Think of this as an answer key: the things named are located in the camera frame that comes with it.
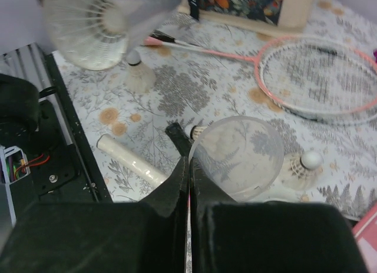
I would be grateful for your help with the clear plastic tube lid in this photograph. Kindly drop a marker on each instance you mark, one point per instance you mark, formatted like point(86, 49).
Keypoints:
point(242, 155)

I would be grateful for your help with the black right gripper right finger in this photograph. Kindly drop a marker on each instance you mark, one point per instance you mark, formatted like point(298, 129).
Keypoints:
point(228, 236)

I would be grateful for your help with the white shuttlecock mid table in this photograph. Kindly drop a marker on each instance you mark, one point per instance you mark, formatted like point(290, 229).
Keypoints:
point(300, 171)

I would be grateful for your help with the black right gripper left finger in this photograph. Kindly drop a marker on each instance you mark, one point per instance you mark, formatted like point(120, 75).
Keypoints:
point(145, 236)

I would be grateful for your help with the black frame badminton racket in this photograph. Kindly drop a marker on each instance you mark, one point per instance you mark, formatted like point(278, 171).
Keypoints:
point(163, 37)

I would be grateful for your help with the beige canvas tote bag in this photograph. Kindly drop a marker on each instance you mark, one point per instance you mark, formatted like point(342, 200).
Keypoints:
point(270, 17)

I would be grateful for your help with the purple snack packet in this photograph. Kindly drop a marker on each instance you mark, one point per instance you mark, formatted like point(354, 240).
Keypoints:
point(375, 54)

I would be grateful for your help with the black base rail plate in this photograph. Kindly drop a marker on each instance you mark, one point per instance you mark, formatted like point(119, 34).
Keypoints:
point(45, 155)

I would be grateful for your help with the pink frame badminton racket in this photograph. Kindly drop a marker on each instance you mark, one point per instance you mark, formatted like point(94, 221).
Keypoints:
point(309, 76)

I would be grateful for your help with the pink white racket right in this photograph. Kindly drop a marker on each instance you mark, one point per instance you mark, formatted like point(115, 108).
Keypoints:
point(129, 159)

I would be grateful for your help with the pink racket cover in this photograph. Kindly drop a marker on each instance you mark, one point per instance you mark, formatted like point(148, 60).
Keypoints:
point(365, 232)

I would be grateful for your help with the white shuttlecock tube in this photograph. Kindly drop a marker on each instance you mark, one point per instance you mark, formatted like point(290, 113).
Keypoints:
point(142, 18)

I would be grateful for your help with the white feather shuttlecock black band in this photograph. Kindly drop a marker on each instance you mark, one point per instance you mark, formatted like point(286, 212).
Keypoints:
point(140, 78)

